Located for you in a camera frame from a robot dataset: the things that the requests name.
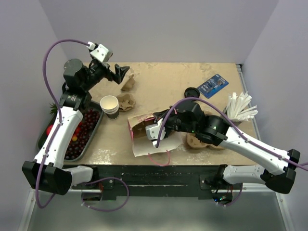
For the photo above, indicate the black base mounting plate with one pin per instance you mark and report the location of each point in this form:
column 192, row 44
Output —
column 155, row 181

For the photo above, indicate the blue razor package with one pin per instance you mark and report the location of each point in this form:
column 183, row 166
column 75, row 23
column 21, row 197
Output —
column 212, row 86

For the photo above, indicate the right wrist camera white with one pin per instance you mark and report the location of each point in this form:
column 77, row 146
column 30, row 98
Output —
column 155, row 132

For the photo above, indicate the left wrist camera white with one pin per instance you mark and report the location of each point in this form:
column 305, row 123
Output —
column 99, row 52

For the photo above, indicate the single cardboard cup carrier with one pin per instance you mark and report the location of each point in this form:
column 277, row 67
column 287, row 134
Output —
column 128, row 84

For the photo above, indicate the grey straw holder cup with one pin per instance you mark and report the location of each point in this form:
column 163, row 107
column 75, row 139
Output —
column 234, row 120

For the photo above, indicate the dark red grapes bunch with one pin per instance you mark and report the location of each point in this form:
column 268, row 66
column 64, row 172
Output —
column 82, row 134

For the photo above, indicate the toy pineapple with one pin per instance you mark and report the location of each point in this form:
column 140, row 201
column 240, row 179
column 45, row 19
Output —
column 53, row 109

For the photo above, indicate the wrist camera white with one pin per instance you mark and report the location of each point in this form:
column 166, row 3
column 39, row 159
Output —
column 99, row 52
column 155, row 132

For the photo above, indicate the red apple rear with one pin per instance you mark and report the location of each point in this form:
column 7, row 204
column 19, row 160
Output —
column 48, row 130

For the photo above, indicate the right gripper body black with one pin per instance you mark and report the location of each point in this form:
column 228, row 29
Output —
column 173, row 122

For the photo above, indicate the pink beige paper bag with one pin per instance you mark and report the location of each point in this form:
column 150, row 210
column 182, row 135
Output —
column 144, row 133

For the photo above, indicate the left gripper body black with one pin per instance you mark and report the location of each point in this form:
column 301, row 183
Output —
column 96, row 73

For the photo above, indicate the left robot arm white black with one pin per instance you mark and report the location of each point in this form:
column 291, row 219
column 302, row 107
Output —
column 46, row 172

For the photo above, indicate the dark green fruit tray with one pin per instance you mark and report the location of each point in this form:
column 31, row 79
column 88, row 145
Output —
column 43, row 137

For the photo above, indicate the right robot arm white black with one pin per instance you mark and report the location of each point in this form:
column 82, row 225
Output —
column 275, row 168

